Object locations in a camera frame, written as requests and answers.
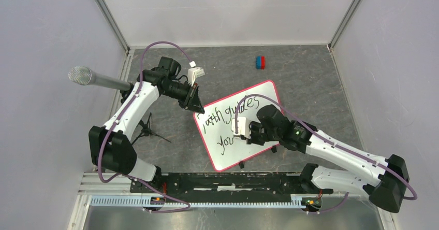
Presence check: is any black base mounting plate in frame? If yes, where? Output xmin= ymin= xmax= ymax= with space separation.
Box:
xmin=129 ymin=172 xmax=334 ymax=204

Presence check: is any pink framed whiteboard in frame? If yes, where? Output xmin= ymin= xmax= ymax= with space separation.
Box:
xmin=193 ymin=80 xmax=280 ymax=171

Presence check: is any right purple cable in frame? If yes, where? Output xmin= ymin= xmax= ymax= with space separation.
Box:
xmin=234 ymin=94 xmax=418 ymax=215

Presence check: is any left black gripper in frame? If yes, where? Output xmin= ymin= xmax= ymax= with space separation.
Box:
xmin=163 ymin=80 xmax=205 ymax=114

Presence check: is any blue toothed cable rail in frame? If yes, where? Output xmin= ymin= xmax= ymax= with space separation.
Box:
xmin=90 ymin=195 xmax=305 ymax=209

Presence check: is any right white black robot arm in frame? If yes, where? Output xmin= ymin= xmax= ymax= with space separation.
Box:
xmin=233 ymin=105 xmax=409 ymax=213

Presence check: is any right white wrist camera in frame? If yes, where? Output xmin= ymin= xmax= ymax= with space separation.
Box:
xmin=231 ymin=117 xmax=251 ymax=139

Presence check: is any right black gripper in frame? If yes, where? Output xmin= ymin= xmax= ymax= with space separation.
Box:
xmin=241 ymin=120 xmax=281 ymax=145

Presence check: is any grey microphone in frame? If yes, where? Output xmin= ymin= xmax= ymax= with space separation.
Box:
xmin=68 ymin=66 xmax=131 ymax=91

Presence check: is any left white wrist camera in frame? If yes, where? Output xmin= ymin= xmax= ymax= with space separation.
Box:
xmin=187 ymin=61 xmax=206 ymax=85

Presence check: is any black microphone stand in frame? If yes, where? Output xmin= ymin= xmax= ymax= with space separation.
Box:
xmin=113 ymin=87 xmax=170 ymax=143

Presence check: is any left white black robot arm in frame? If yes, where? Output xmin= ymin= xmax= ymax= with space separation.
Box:
xmin=89 ymin=56 xmax=205 ymax=193

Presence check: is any blue and red eraser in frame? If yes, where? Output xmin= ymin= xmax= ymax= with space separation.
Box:
xmin=255 ymin=56 xmax=266 ymax=70

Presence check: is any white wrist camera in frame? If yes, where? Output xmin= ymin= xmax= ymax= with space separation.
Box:
xmin=231 ymin=117 xmax=251 ymax=139
xmin=187 ymin=61 xmax=206 ymax=85

